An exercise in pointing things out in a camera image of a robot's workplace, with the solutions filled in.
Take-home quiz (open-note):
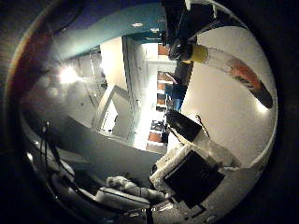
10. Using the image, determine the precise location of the white door panel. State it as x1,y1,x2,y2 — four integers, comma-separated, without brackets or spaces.
93,84,135,138

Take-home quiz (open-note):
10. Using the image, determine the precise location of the brown wall shelf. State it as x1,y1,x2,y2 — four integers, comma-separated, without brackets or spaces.
154,43,176,110

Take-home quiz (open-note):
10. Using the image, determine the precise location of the thin black cable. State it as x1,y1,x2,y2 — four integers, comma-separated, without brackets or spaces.
39,120,64,176

